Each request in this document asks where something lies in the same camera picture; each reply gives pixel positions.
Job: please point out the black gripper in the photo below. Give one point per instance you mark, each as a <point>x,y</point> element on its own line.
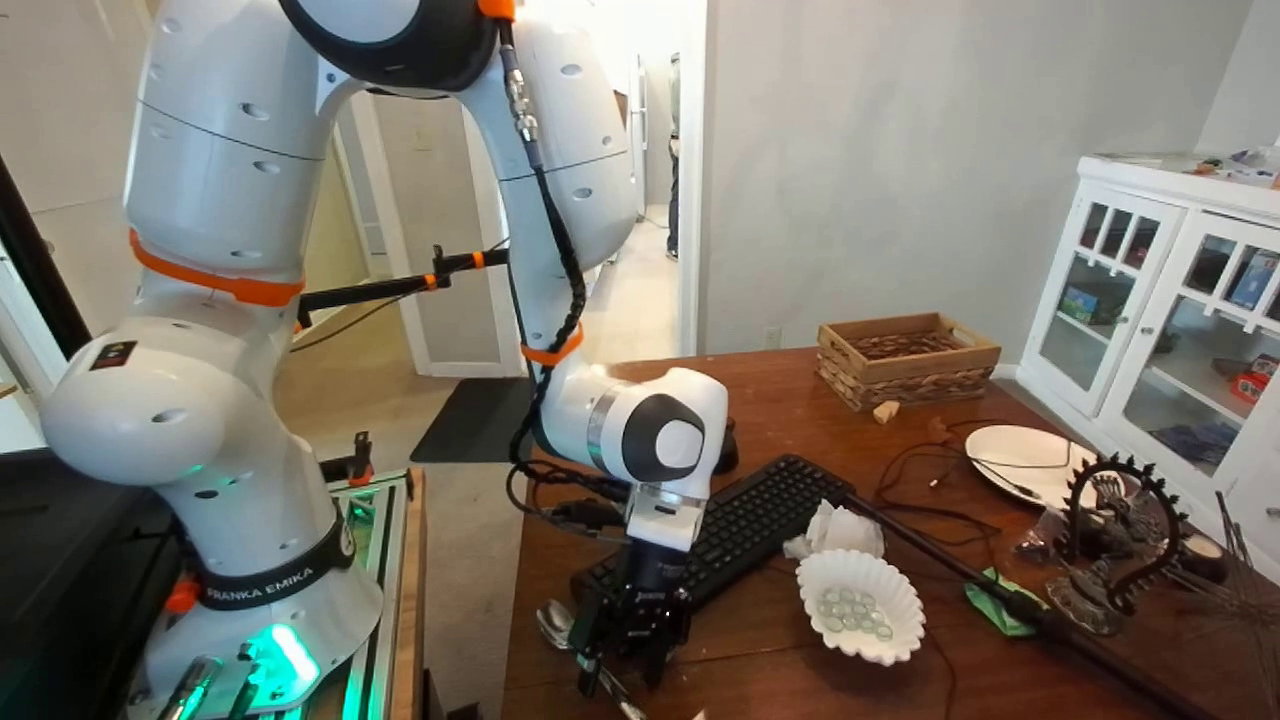
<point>640,595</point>

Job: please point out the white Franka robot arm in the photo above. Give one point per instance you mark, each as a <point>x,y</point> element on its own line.
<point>203,400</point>

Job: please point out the metal robot base stand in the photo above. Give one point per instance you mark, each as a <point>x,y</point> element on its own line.
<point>383,584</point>

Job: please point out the white round plate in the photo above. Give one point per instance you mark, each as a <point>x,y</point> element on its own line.
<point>1024,462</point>

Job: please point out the black computer keyboard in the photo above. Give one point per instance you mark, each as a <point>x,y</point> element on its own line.
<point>761,515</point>

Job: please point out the white scalloped bowl with beads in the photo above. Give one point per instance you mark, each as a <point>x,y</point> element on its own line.
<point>862,607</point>

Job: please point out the white crumpled paper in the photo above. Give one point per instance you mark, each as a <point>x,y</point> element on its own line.
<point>842,531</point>

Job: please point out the black floor mat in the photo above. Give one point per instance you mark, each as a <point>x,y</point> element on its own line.
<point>465,421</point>

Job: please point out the small tan cork piece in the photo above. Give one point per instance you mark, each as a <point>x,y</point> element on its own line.
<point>887,409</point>

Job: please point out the green flat card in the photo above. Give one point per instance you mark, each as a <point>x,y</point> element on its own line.
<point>993,609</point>

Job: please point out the wooden slatted crate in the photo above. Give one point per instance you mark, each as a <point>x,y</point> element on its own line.
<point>904,376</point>

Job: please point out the black pole with orange clips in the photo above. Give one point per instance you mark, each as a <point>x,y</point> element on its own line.
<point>373,287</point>

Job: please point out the black gear sculpture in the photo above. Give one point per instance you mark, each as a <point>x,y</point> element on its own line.
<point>1136,520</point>

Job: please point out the large black box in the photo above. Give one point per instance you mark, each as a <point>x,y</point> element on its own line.
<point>66,584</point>

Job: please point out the white glass-door cabinet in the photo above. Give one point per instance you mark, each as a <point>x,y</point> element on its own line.
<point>1133,266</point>

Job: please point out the colourful small clutter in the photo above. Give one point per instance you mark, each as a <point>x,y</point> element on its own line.
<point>1246,164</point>

